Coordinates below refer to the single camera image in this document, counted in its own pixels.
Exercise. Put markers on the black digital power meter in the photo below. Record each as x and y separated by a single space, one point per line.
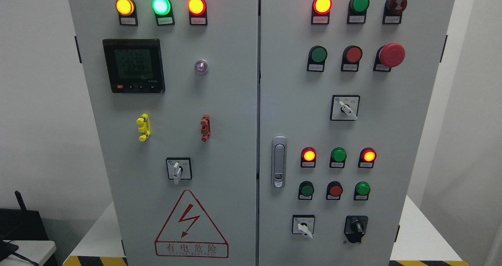
134 66

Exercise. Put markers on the white side table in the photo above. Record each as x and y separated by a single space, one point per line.
37 251

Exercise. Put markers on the red lit indicator middle right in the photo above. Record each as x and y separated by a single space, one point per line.
367 158

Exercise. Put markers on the green indicator light middle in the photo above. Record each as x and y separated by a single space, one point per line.
338 158

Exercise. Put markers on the grey right cabinet door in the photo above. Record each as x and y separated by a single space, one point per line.
296 103

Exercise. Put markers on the red lit indicator light left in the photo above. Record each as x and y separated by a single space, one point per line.
197 12

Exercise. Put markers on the red electric hazard warning sticker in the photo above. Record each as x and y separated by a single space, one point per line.
190 232

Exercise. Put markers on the black router with antenna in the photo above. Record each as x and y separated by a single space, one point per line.
21 224

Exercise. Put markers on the green push button lower left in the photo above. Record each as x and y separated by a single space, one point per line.
306 190

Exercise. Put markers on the red push button upper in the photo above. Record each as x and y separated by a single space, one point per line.
351 58

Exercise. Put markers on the white rotary selector switch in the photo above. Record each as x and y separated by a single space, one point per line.
303 225
179 169
344 107

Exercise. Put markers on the yellow indicator light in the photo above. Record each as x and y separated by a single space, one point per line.
126 12

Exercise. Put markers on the red push button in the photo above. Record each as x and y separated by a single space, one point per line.
351 58
334 191

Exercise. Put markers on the green push button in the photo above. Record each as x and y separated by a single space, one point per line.
362 191
316 59
306 190

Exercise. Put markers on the green lit indicator light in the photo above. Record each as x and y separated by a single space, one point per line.
163 11

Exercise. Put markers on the red lit indicator top right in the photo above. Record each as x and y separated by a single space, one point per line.
320 13

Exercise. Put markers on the green push button upper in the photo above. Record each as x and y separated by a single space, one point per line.
316 59

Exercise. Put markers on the dark red buzzer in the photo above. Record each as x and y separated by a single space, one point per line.
393 11

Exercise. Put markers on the grey left cabinet door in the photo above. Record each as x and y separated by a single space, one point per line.
224 167

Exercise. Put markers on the red push button lower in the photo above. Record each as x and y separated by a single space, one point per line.
334 191

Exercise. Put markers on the black rotary knob switch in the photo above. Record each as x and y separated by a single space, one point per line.
355 228

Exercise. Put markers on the green push button lower right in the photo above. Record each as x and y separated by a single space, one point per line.
362 191

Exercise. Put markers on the green indicator light top right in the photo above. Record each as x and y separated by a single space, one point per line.
356 13

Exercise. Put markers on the red lit indicator middle left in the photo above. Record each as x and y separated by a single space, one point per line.
308 158

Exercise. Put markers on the yellow plastic terminal clip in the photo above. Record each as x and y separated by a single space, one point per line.
143 127

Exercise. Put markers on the red emergency stop mushroom button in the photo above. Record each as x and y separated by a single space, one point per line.
389 56

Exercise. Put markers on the silver cabinet door handle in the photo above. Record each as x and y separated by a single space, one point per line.
278 161

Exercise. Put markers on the white platform base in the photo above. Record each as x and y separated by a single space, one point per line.
418 243

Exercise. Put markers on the small clear purple lamp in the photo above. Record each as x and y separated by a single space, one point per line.
201 66

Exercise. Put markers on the red plastic terminal clip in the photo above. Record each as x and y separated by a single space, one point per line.
205 128

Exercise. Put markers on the grey cabinet door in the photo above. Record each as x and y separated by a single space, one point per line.
224 167
296 103

